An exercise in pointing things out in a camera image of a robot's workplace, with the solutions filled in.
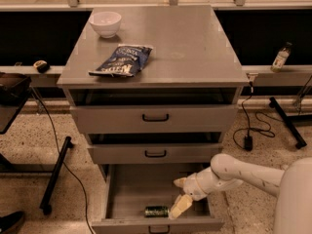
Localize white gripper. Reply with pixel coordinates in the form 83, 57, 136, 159
169, 168, 215, 219

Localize green soda can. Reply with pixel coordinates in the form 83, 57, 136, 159
144, 206, 169, 217

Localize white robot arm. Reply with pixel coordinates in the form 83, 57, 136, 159
169, 153, 312, 234

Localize grey bottom drawer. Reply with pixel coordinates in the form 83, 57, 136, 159
92, 163, 223, 234

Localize grey drawer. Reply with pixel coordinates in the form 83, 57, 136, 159
69, 88, 240, 135
92, 163, 223, 234
88, 133, 222, 164

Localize grey middle drawer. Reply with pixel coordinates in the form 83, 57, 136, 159
88, 133, 222, 164

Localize grey top drawer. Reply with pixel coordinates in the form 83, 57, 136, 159
69, 88, 240, 135

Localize grey drawer cabinet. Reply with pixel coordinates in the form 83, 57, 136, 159
57, 5, 251, 180

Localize black stand leg right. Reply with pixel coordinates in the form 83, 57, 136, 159
269, 97, 312, 149

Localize blue chip bag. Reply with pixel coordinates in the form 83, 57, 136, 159
89, 45, 153, 77

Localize small clear bottle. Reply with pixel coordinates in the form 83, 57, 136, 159
270, 42, 293, 72

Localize black shoe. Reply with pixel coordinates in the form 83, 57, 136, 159
0, 211, 25, 234

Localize white bowl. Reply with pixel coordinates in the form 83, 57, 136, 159
89, 12, 122, 38

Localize small black yellow object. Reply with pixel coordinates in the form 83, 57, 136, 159
33, 60, 50, 73

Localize black stand left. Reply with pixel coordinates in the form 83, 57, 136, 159
0, 71, 75, 216

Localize black power cable with adapter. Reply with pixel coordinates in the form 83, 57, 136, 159
232, 81, 277, 152

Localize black cable on floor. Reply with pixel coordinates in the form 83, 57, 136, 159
30, 89, 96, 234

